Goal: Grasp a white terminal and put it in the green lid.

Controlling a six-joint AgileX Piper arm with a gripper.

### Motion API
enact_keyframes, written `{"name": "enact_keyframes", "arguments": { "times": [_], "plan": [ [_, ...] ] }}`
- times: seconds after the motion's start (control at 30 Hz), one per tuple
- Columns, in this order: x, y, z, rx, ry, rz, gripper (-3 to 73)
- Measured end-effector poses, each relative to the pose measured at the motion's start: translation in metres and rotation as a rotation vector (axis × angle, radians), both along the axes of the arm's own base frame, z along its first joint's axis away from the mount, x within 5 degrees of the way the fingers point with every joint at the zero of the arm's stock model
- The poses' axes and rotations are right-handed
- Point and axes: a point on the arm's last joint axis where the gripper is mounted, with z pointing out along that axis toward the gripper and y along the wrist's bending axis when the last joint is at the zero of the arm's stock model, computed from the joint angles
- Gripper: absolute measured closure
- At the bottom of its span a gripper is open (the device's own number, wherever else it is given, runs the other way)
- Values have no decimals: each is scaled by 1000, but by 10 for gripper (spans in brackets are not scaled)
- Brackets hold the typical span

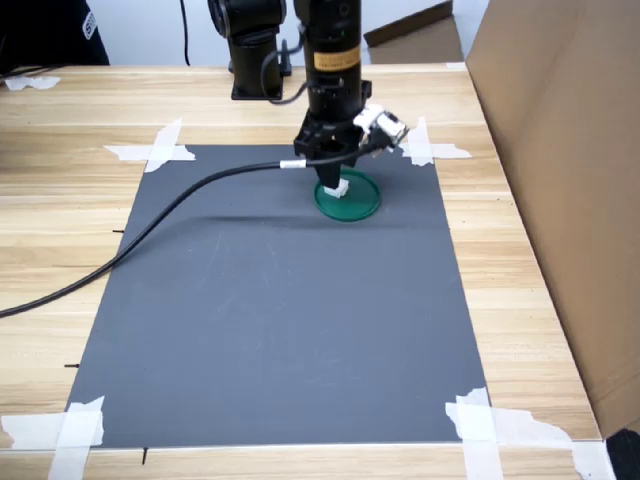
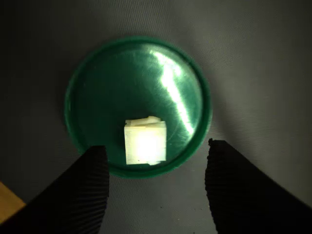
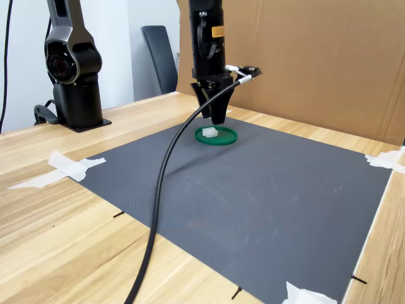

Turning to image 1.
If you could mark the small white plastic terminal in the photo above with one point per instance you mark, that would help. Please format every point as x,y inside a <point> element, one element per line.
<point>337,190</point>

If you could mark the round green lid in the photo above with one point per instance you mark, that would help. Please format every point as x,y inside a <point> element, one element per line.
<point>357,202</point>

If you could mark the small white tape piece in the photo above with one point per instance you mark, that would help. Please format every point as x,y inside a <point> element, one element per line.
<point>30,82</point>
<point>456,66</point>

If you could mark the dark grey mat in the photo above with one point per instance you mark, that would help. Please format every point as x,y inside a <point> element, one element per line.
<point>275,310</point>

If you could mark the large cardboard partition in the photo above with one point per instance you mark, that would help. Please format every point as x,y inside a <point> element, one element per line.
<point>565,200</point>

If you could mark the person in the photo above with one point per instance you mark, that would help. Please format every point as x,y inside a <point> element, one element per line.
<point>45,30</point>

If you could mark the black object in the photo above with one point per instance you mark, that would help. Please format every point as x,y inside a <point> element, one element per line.
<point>625,455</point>

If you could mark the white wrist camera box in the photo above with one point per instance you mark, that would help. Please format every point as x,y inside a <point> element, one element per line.
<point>385,122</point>

